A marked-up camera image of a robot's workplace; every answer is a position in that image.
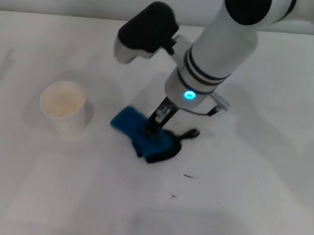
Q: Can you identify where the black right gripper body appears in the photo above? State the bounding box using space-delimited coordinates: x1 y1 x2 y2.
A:
146 93 182 132

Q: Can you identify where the blue rag with black trim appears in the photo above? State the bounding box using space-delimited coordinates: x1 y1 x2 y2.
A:
106 104 203 170

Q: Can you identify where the white paper cup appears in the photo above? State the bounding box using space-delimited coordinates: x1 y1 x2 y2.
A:
36 78 90 139

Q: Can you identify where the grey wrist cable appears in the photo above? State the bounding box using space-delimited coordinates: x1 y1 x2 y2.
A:
179 88 232 121

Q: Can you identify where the black and white wrist camera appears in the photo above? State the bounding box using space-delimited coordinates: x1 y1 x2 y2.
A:
112 0 197 70

